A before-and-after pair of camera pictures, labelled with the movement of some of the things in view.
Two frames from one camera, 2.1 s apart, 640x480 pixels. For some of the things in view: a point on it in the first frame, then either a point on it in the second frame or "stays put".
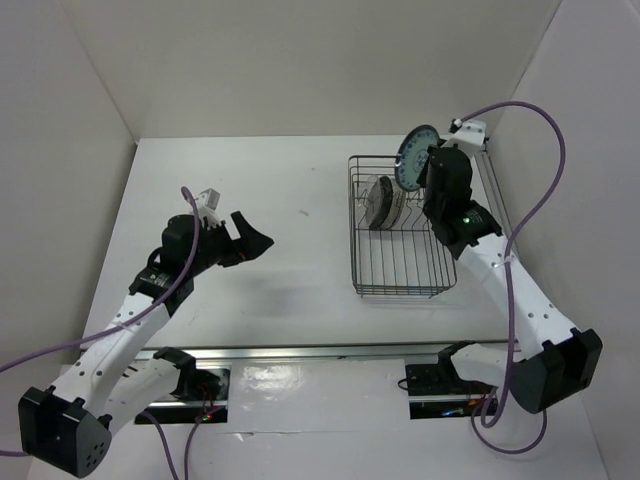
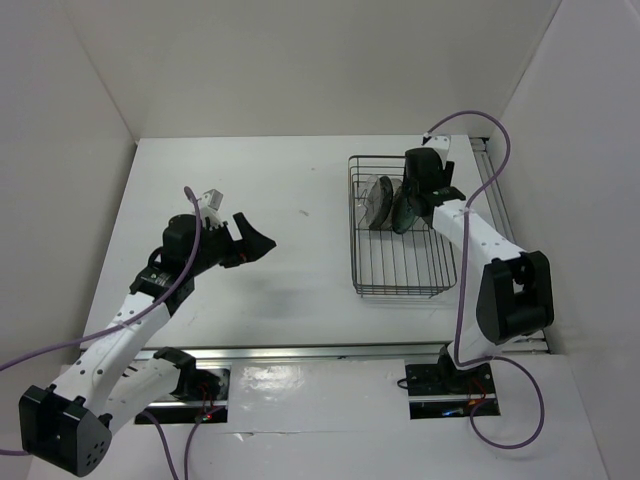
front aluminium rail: x=297 y=352 stays put
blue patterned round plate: x=412 y=154 to x=403 y=217
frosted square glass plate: x=397 y=201 stays put
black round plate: x=386 y=196 stays put
